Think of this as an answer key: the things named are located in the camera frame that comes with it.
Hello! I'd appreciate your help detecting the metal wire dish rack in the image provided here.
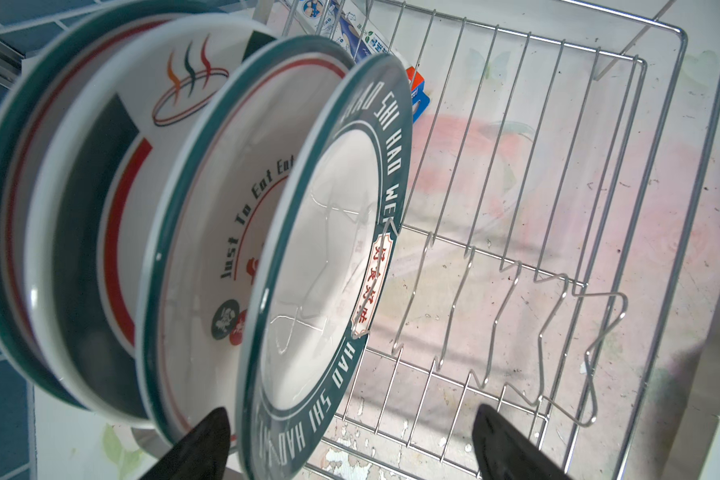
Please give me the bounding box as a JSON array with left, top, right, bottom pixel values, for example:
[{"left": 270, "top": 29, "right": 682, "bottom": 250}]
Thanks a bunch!
[{"left": 301, "top": 1, "right": 720, "bottom": 479}]

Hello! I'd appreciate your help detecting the rearmost green rim plate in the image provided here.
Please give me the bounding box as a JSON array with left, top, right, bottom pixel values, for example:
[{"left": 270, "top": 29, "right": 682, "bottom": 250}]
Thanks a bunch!
[{"left": 0, "top": 1, "right": 213, "bottom": 407}]

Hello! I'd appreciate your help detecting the grey rim hao plate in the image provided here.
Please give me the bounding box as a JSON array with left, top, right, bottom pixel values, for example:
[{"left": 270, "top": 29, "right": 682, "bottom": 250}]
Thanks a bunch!
[{"left": 235, "top": 54, "right": 413, "bottom": 479}]

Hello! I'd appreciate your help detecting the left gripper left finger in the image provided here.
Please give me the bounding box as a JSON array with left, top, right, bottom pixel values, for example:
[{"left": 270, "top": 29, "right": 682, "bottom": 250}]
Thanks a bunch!
[{"left": 141, "top": 407, "right": 231, "bottom": 480}]

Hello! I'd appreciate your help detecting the just eat text plate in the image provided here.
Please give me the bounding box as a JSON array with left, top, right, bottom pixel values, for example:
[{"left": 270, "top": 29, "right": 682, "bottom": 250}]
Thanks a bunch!
[{"left": 136, "top": 36, "right": 353, "bottom": 444}]

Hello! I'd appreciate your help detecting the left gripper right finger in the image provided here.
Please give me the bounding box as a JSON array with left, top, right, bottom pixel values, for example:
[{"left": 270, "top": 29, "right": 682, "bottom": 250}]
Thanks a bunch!
[{"left": 471, "top": 404, "right": 569, "bottom": 480}]

